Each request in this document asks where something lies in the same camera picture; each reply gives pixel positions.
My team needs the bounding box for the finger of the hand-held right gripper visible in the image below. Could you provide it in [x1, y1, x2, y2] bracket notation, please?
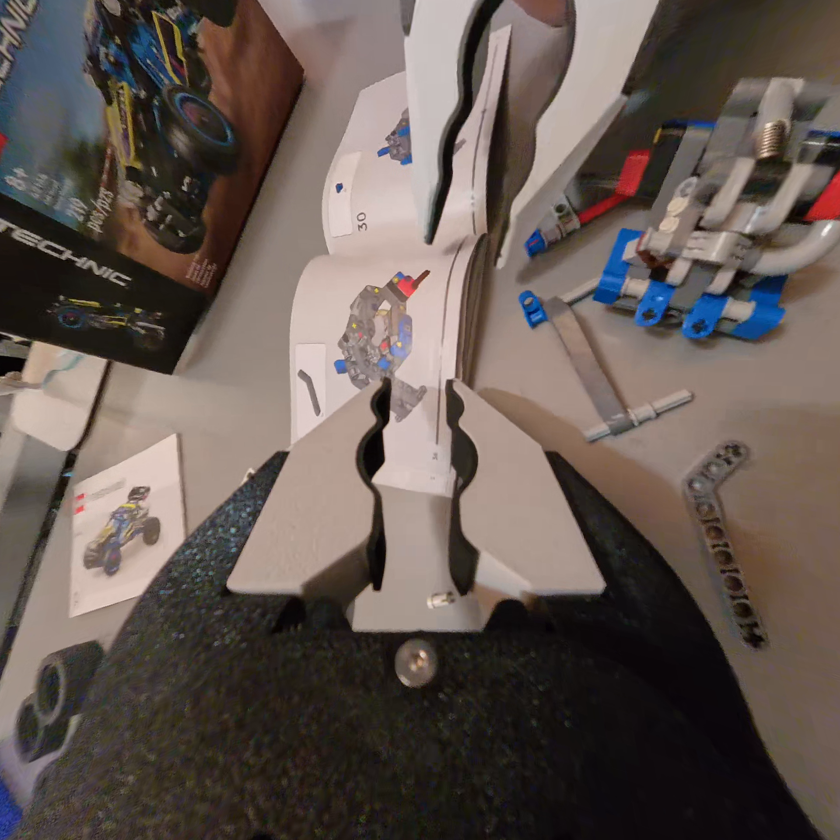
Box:
[495, 0, 662, 270]
[404, 0, 504, 246]

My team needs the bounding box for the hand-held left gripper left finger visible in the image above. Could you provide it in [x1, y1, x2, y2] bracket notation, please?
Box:
[225, 377, 393, 616]

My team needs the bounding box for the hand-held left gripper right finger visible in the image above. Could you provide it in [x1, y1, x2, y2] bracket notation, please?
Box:
[446, 378, 607, 616]

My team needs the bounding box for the red lego axle with connectors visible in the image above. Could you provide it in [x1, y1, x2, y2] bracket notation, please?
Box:
[523, 192, 626, 259]

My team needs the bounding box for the grey lego beam with axles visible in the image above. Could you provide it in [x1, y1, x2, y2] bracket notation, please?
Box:
[545, 276, 694, 443]

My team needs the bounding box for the partly built lego buggy model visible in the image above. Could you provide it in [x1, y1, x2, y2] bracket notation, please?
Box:
[592, 77, 840, 343]

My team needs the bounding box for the lego instruction booklet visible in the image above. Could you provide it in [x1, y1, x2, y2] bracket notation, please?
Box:
[289, 25, 514, 494]

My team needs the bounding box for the small white lego leaflet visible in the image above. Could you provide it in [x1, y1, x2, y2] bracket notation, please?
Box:
[67, 432, 188, 619]

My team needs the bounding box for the dark grey bent lego beam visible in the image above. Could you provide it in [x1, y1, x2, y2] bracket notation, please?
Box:
[681, 440, 770, 652]

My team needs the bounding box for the black rubber lego tire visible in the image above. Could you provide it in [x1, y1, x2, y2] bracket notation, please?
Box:
[12, 694, 50, 765]
[34, 639, 107, 731]

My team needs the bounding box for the lego set box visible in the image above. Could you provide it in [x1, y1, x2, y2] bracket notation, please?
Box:
[0, 0, 307, 376]

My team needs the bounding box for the person's right hand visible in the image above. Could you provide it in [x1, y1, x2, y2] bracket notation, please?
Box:
[515, 0, 576, 28]

